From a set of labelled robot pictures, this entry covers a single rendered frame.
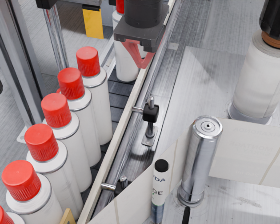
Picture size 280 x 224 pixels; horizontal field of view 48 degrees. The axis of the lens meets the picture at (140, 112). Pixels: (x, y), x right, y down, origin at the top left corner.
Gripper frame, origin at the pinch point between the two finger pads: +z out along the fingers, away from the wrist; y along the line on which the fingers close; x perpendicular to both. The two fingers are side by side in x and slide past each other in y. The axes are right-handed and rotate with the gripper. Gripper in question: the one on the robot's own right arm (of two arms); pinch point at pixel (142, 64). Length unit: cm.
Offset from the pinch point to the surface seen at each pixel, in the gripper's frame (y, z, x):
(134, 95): 1.7, 10.1, 1.9
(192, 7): 54, 18, -2
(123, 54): 8.2, 5.5, 6.3
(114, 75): 9.9, 13.6, 9.4
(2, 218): -33.4, -6.7, 4.5
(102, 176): -17.8, 10.2, 1.7
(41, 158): -24.9, -4.1, 5.5
